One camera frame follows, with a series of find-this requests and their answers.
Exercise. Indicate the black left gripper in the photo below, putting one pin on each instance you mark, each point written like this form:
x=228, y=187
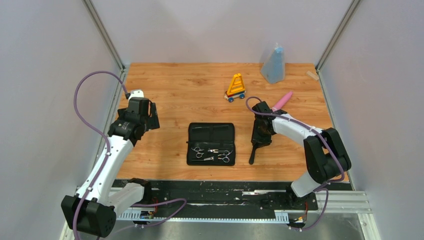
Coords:
x=152, y=121

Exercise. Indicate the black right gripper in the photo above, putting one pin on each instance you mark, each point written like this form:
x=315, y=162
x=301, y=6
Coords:
x=263, y=141

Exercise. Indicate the black handled comb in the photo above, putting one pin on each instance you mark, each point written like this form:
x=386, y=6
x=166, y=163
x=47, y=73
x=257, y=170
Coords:
x=255, y=146

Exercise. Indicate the silver hair scissors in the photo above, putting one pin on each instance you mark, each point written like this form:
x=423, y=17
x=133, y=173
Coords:
x=223, y=154

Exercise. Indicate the black zippered tool case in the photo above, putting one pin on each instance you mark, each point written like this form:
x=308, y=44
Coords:
x=216, y=138

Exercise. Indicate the silver thinning scissors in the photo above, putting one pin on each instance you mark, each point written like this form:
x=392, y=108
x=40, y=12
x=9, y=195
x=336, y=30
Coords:
x=199, y=155

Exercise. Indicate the black straight comb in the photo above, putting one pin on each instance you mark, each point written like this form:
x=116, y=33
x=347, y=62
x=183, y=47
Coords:
x=212, y=126

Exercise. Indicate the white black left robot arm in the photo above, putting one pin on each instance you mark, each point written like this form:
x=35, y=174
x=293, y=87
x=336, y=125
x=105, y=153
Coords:
x=92, y=209

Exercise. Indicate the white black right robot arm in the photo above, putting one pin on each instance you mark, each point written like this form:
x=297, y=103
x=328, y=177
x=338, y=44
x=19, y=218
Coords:
x=325, y=154

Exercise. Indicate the pink cylindrical device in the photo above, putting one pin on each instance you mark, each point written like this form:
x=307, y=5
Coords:
x=279, y=105

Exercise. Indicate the yellow toy block car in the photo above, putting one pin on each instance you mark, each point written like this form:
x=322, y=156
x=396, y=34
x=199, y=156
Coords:
x=236, y=89

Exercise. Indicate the blue item in plastic bag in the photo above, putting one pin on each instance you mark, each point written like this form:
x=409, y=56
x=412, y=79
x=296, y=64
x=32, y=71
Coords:
x=274, y=67

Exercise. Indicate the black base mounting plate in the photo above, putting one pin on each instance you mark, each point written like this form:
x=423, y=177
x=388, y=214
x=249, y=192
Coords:
x=227, y=199

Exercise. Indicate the small beige tape piece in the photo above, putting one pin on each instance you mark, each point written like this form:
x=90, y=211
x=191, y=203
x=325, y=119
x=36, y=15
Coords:
x=312, y=75

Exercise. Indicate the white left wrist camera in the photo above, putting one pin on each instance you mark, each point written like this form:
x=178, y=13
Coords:
x=137, y=93

